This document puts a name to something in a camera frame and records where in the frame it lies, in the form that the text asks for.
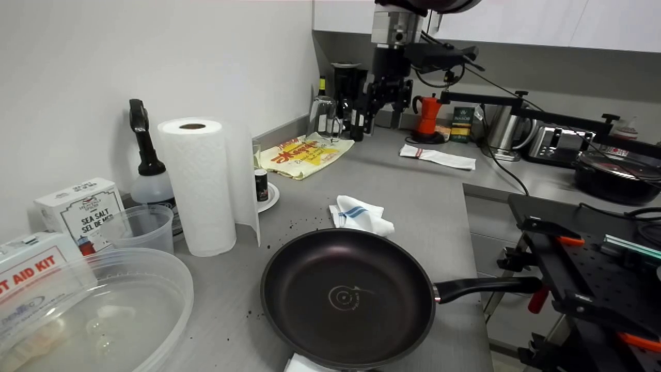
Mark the yellow printed bag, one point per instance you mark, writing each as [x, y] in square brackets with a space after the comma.
[301, 155]

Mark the dark spice jar white lid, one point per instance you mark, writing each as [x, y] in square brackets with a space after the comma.
[261, 187]

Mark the white paper towel roll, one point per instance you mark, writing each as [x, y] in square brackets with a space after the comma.
[199, 187]

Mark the black round pot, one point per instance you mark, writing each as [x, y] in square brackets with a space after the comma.
[616, 177]

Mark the black frying pan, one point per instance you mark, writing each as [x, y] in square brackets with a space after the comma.
[344, 296]

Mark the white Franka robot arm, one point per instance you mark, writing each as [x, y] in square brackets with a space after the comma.
[440, 6]

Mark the yellow green box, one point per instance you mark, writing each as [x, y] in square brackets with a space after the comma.
[465, 125]

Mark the white sea salt box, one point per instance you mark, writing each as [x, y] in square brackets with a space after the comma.
[85, 214]

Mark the black coffee machine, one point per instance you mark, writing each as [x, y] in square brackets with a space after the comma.
[345, 79]

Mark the black breadboard table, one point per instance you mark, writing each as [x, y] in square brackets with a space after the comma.
[605, 290]

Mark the white wall cabinet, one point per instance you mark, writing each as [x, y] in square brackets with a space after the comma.
[550, 23]

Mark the folded white cloth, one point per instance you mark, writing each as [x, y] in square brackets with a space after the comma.
[440, 158]

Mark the white first aid kit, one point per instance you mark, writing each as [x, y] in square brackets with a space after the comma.
[42, 269]

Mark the green LED light strip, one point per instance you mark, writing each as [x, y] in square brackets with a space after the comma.
[630, 247]

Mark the large clear plastic bowl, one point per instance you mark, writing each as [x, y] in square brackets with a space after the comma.
[125, 317]

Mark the silver electric kettle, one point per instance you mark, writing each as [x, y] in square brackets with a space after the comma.
[509, 132]

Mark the silver toaster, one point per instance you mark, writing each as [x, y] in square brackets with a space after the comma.
[560, 144]

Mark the small clear plastic container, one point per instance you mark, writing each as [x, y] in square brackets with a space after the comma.
[147, 231]

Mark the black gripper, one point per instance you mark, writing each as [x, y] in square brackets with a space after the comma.
[392, 69]

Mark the white towel blue stripes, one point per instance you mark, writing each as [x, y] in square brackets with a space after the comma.
[362, 215]
[301, 365]

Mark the spray bottle black trigger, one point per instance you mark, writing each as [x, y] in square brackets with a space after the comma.
[147, 162]

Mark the red moka pot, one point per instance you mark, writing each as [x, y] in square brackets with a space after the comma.
[426, 116]

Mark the white round plate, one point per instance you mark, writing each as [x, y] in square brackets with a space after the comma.
[271, 200]

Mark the clear bottle yellow cap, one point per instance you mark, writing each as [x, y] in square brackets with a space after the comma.
[320, 111]

